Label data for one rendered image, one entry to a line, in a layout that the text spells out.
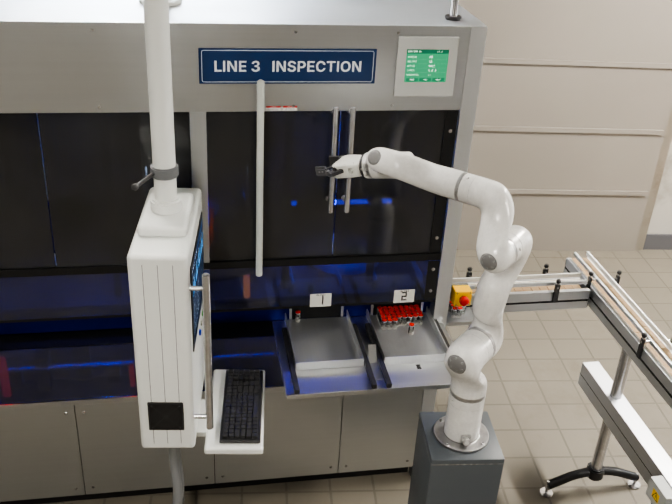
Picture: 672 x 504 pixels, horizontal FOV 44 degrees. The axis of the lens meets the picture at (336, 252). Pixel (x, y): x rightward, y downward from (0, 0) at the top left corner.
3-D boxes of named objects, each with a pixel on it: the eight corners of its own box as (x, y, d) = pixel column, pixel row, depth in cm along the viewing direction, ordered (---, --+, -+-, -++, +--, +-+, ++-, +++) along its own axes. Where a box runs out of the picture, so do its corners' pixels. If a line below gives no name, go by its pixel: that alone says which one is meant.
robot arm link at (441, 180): (444, 194, 238) (358, 168, 254) (465, 204, 252) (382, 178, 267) (454, 164, 238) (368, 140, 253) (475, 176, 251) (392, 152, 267)
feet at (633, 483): (536, 487, 384) (541, 465, 377) (635, 478, 393) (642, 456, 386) (543, 500, 377) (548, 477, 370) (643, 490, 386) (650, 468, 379)
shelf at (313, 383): (272, 324, 338) (272, 320, 337) (437, 316, 350) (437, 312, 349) (286, 399, 296) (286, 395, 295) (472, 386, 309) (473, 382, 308)
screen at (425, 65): (392, 95, 290) (398, 35, 280) (451, 95, 294) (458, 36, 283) (393, 96, 289) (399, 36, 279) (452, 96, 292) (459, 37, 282)
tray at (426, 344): (366, 315, 343) (366, 308, 342) (426, 312, 348) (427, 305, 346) (384, 364, 314) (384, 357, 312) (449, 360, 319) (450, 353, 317)
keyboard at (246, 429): (226, 372, 317) (226, 367, 316) (262, 372, 318) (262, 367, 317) (219, 443, 282) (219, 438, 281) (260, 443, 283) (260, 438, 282)
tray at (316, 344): (284, 320, 337) (284, 312, 336) (347, 316, 342) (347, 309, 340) (295, 370, 308) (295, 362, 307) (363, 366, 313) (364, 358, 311)
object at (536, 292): (439, 317, 352) (443, 286, 344) (429, 298, 365) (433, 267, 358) (588, 309, 364) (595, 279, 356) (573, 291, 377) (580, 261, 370)
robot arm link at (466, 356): (492, 390, 277) (502, 331, 266) (465, 418, 264) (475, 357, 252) (460, 376, 283) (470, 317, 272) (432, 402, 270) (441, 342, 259)
